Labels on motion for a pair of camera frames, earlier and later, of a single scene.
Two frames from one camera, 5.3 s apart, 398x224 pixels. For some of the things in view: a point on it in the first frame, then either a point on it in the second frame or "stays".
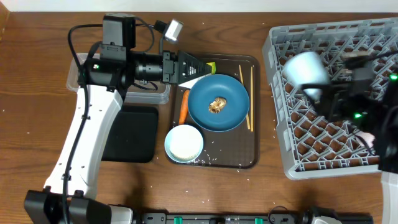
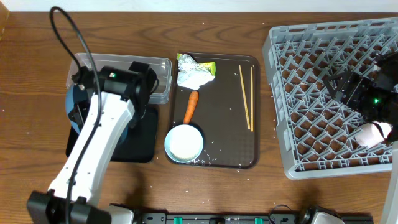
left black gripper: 176,76 to 84,111
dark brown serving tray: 239,148 stays
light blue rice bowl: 183,143 stays
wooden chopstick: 242,83 stays
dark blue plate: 218,86 to 78,94
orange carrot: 184,106 to 191,104
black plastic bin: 133,136 stays
